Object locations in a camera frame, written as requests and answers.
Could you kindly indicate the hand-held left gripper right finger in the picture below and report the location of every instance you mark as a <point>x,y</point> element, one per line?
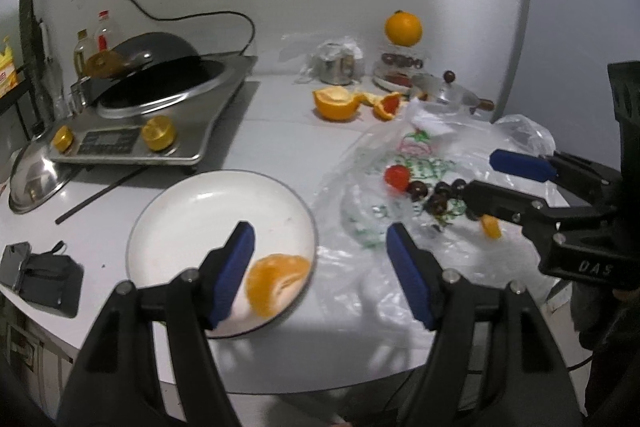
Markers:
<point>410,277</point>

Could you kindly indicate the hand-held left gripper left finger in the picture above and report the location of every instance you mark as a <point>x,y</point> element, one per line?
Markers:
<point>235,272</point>

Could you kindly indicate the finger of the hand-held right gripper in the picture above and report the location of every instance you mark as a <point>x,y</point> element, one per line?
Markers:
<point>500,202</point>
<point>520,167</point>

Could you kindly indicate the small orange segment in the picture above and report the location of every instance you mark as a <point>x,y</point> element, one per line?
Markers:
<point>491,228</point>

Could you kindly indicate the peeled orange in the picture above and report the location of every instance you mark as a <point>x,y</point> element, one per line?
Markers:
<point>275,282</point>

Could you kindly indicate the dark red cherry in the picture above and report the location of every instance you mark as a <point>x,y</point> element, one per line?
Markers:
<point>417,190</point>
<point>442,188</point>
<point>457,186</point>
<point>436,205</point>

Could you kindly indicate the white round plate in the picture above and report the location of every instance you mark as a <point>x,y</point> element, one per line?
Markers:
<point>200,217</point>

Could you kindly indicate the printed clear plastic bag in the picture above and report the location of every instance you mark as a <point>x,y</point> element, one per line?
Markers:
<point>360,207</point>

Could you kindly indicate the red strawberry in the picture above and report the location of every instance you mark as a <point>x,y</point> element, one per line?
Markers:
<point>396,178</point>

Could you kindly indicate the glass lid with knob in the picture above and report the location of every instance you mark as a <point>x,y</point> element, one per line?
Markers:
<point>484,105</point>

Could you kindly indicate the small pot lid with knob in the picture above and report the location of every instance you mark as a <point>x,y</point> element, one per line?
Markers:
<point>447,94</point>

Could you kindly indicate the orange peel piece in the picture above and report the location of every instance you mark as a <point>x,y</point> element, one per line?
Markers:
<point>387,107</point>

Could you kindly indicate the black chopstick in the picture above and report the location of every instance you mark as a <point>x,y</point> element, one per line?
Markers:
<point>100,195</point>

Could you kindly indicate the clear food container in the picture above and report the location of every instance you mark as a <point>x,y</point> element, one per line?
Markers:
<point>400,67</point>

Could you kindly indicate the steel induction cooker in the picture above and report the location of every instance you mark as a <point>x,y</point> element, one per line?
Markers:
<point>115,139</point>

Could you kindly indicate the whole orange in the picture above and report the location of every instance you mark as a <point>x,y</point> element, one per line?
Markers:
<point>403,28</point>

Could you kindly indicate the black pouch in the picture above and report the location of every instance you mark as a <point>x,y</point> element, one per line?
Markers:
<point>52,284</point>

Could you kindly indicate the hollow orange peel half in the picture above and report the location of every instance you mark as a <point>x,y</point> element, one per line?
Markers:
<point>335,107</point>

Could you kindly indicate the steel cup in wrap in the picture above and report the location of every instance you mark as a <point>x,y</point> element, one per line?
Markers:
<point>345,43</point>

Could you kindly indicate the large steel pot lid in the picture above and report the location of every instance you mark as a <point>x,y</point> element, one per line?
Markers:
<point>35,177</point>

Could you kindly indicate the dark phone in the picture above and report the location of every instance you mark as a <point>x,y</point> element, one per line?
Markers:
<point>10,264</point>

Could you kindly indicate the black wok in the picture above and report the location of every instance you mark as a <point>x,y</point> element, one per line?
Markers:
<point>150,47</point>

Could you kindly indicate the cooking oil bottle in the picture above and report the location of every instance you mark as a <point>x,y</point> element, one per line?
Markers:
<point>82,57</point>

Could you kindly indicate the black metal rack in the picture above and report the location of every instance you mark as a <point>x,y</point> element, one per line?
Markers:
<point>20,107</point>

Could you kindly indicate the yellow detergent bottle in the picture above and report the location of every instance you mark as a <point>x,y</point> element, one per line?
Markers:
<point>7,67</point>

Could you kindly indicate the black umbrella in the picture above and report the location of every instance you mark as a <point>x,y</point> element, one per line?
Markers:
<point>39,14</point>

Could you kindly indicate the dark green post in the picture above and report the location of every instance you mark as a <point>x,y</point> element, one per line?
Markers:
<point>27,7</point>

